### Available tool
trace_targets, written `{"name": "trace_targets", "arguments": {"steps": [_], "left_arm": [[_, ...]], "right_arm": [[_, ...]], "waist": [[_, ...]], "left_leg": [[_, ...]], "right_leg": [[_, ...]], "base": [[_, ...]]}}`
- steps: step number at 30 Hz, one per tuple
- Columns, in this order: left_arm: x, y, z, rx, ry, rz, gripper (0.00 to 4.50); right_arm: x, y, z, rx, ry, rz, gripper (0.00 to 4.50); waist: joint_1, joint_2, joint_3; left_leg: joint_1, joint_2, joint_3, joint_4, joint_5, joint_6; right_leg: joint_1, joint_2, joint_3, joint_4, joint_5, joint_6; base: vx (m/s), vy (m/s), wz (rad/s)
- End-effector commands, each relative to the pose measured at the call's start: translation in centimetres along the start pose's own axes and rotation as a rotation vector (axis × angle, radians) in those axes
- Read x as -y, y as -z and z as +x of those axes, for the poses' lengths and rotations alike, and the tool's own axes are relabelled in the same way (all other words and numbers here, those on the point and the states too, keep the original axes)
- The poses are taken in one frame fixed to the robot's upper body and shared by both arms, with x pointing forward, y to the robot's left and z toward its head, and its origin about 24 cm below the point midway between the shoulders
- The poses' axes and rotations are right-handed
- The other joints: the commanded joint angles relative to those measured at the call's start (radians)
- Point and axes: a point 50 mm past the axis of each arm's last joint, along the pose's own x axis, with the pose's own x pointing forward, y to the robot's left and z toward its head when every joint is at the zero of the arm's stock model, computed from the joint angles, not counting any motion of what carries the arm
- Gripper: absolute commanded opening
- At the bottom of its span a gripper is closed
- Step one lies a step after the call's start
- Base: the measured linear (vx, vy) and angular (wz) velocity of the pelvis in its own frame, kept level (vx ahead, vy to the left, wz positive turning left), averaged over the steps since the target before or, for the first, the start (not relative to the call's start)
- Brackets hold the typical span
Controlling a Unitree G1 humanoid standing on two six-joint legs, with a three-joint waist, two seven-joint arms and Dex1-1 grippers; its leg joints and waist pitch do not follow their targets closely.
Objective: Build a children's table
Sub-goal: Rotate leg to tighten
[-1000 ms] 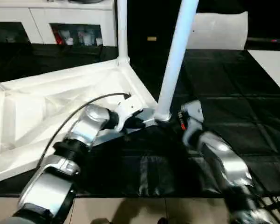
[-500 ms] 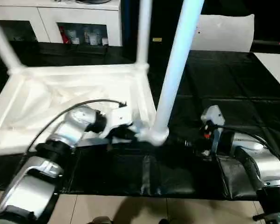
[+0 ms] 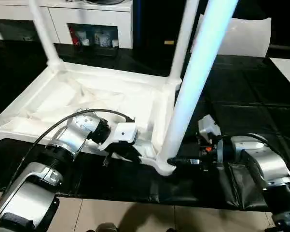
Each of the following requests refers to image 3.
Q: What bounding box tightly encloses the black work mat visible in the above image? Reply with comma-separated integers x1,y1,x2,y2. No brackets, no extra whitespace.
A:
0,40,290,212

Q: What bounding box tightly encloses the white flat board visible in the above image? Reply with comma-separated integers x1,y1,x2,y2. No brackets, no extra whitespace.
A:
269,57,290,94

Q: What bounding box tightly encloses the red bottle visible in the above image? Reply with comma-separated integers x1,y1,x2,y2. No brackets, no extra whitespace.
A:
69,28,79,45

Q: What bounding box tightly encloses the black tall cabinet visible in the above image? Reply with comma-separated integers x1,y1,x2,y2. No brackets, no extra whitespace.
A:
132,0,201,58

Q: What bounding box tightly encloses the black bar red light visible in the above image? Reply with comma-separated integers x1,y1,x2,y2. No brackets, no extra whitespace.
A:
269,44,290,52

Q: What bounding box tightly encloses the white glass-door cabinet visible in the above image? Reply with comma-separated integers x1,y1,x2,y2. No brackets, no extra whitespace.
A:
0,0,133,49

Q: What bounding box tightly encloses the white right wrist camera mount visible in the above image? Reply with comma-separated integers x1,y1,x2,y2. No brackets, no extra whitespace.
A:
197,115,224,165

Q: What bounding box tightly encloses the grey bag black handle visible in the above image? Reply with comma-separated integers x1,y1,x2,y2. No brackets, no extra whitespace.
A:
86,0,126,5

